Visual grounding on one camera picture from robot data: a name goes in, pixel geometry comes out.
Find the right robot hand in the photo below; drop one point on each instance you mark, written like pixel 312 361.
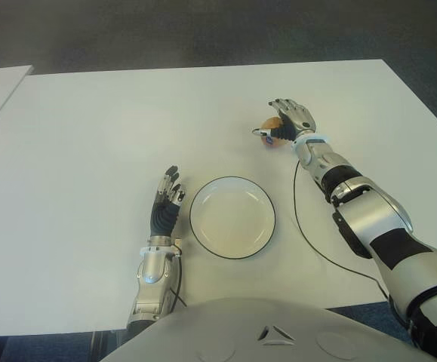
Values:
pixel 297 117

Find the white plate with black rim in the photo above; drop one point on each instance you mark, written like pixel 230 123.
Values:
pixel 233 218

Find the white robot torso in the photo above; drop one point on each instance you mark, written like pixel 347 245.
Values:
pixel 271 339

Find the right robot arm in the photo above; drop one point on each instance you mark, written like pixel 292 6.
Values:
pixel 373 218

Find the yellow-red apple with sticker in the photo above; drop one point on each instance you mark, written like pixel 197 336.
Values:
pixel 271 123

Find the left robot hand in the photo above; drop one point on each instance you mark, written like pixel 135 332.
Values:
pixel 163 218

